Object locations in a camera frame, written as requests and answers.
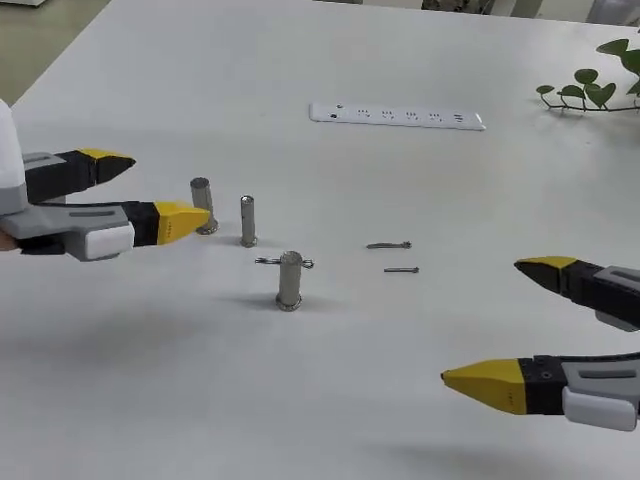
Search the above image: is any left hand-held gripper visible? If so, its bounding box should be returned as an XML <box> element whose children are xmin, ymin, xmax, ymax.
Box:
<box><xmin>0</xmin><ymin>97</ymin><xmax>212</xmax><ymax>263</ymax></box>

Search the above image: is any green leafy plant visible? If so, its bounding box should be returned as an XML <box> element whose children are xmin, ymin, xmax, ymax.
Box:
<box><xmin>535</xmin><ymin>38</ymin><xmax>640</xmax><ymax>115</ymax></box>

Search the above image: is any white power strip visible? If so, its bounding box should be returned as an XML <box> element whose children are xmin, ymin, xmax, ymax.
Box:
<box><xmin>308</xmin><ymin>101</ymin><xmax>488</xmax><ymax>133</ymax></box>

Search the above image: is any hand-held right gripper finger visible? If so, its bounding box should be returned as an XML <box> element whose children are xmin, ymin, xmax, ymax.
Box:
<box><xmin>440</xmin><ymin>350</ymin><xmax>640</xmax><ymax>433</ymax></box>
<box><xmin>513</xmin><ymin>255</ymin><xmax>640</xmax><ymax>333</ymax></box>

